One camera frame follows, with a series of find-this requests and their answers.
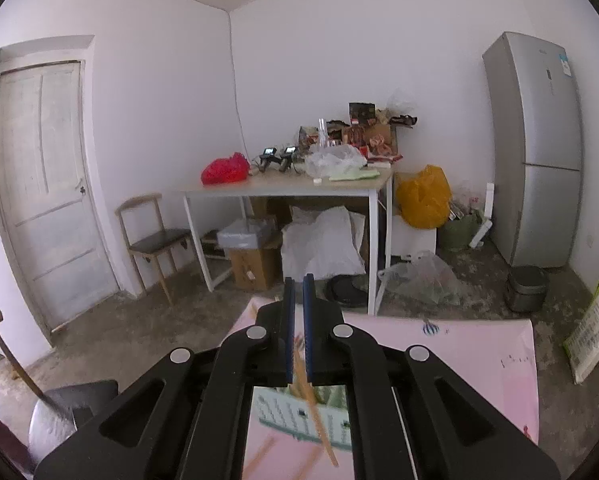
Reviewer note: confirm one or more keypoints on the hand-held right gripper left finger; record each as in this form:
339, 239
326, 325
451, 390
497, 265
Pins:
289, 340

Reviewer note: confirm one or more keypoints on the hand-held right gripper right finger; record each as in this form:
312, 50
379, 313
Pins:
308, 320

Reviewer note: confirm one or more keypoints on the wooden chopstick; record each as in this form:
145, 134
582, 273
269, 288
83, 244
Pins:
324, 435
259, 457
299, 365

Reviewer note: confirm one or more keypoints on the mint green utensil basket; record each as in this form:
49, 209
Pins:
289, 415

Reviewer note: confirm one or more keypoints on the black round appliance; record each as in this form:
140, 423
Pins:
347, 290

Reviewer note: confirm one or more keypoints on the cardboard box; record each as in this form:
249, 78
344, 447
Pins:
254, 267

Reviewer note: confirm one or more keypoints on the white sack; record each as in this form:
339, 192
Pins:
319, 245

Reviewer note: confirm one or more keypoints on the white foam box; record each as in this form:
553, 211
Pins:
244, 235

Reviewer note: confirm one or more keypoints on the clear plastic bag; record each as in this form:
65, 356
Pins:
424, 277
334, 160

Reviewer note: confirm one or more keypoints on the white table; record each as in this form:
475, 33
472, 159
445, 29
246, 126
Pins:
279, 187

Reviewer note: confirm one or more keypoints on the pink printed tablecloth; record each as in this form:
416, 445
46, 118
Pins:
454, 360

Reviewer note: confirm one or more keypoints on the light green cloth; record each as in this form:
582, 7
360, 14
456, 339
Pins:
354, 175

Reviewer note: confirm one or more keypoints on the wooden chair with dark seat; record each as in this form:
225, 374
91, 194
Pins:
159, 240
74, 400

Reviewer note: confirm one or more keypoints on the black handheld device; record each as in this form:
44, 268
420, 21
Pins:
268, 157
289, 156

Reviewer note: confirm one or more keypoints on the yellow plastic bag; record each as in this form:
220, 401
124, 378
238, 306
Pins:
424, 195

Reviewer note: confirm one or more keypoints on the green bucket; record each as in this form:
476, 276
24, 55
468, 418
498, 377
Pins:
457, 235

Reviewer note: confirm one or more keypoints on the red plastic bag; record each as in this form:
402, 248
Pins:
224, 170

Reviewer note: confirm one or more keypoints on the clear bottle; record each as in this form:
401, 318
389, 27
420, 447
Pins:
323, 132

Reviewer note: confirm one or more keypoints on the pile of snack packets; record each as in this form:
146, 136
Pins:
374, 140

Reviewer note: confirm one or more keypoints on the grey rice cooker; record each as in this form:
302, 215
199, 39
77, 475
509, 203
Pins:
527, 290

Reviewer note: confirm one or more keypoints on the white wooden door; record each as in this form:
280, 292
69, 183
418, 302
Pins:
44, 185

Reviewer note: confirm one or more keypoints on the silver refrigerator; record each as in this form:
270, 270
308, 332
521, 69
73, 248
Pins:
534, 135

